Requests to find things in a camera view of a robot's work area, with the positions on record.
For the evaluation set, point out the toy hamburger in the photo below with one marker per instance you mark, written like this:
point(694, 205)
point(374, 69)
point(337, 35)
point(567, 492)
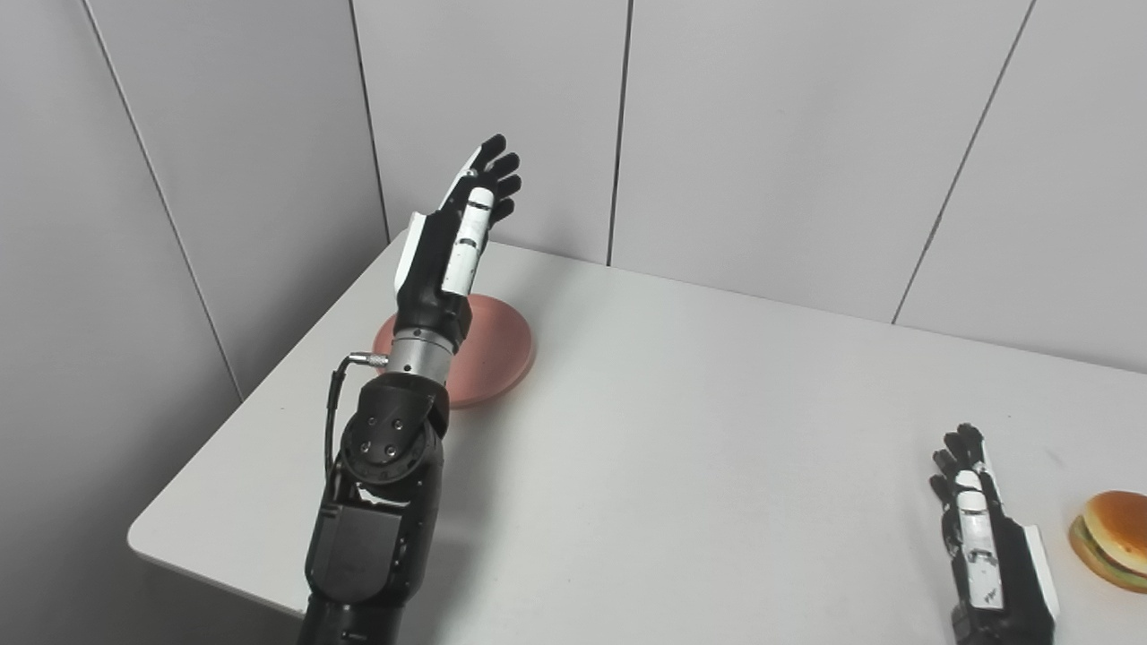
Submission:
point(1116, 537)

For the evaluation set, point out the pink round plate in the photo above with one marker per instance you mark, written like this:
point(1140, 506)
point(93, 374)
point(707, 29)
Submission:
point(488, 349)

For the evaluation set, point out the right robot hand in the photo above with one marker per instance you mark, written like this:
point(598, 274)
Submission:
point(990, 564)

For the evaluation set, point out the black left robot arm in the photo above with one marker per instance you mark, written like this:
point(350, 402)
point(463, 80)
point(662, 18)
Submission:
point(381, 502)

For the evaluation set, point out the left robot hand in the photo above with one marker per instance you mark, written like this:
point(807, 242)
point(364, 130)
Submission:
point(439, 260)

